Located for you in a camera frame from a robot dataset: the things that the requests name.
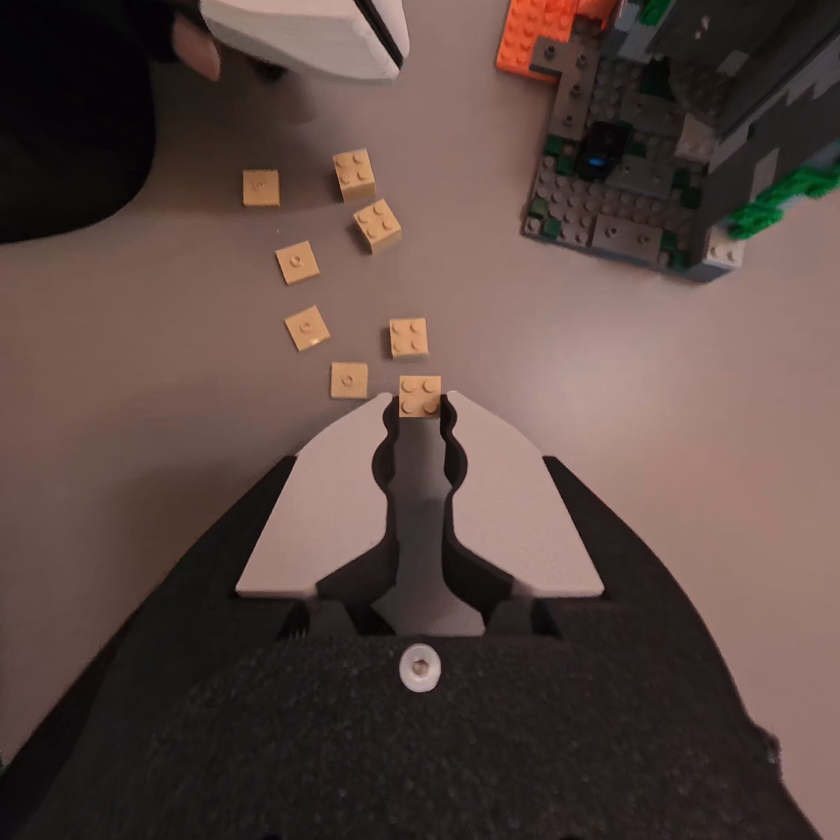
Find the tan two-by-two brick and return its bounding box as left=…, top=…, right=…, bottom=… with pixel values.
left=389, top=318, right=429, bottom=361
left=332, top=148, right=377, bottom=203
left=399, top=374, right=442, bottom=418
left=352, top=197, right=403, bottom=256

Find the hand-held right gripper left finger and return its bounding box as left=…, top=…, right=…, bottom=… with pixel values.
left=235, top=391, right=403, bottom=626

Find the person's left hand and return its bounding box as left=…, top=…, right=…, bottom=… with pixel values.
left=172, top=14, right=223, bottom=84

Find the grey toy brick building model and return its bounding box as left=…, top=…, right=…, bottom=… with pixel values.
left=495, top=0, right=840, bottom=284

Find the grey desk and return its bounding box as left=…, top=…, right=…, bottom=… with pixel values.
left=0, top=0, right=840, bottom=762

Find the tan square jumper plate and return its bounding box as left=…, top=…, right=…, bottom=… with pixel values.
left=329, top=361, right=370, bottom=400
left=242, top=168, right=281, bottom=208
left=275, top=240, right=321, bottom=286
left=284, top=304, right=332, bottom=353

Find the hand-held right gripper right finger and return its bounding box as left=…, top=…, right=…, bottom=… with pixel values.
left=440, top=390, right=606, bottom=626

